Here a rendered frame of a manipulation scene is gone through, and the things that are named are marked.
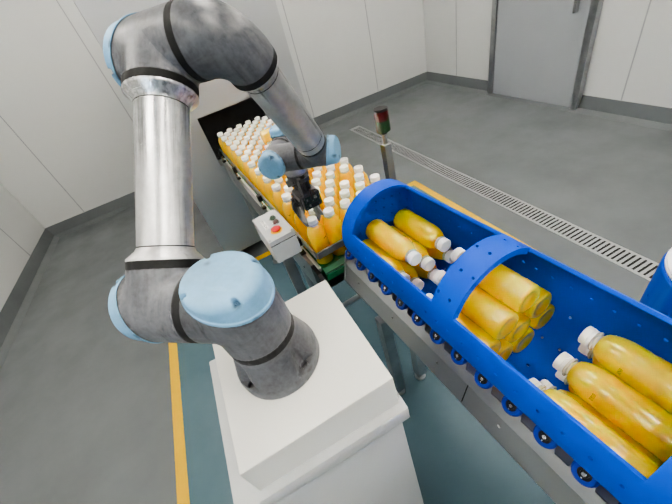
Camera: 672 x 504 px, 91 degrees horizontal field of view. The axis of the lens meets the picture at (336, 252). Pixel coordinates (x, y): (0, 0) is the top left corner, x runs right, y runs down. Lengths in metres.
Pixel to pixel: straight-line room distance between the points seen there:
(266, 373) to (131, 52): 0.53
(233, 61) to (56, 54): 4.53
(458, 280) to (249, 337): 0.44
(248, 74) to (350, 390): 0.54
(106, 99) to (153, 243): 4.56
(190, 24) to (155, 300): 0.40
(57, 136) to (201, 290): 4.85
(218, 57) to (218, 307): 0.38
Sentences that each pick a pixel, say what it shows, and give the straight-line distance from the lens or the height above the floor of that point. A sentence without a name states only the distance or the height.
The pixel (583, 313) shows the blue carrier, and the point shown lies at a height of 1.06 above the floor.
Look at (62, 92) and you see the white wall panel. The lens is 5.15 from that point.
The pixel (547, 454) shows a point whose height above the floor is 0.93.
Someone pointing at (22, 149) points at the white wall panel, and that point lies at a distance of 5.40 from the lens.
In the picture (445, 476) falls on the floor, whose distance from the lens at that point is 1.80.
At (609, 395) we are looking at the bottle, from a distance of 0.77.
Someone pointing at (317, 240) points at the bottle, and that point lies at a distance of 1.21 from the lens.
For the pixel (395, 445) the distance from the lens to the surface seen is 0.78.
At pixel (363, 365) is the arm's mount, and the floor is 1.24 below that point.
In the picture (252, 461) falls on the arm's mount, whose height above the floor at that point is 1.23.
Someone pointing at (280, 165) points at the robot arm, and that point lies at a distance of 0.91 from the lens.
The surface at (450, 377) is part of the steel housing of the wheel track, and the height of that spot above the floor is 0.88.
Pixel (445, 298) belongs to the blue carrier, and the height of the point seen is 1.17.
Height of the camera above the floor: 1.74
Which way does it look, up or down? 39 degrees down
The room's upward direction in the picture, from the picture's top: 18 degrees counter-clockwise
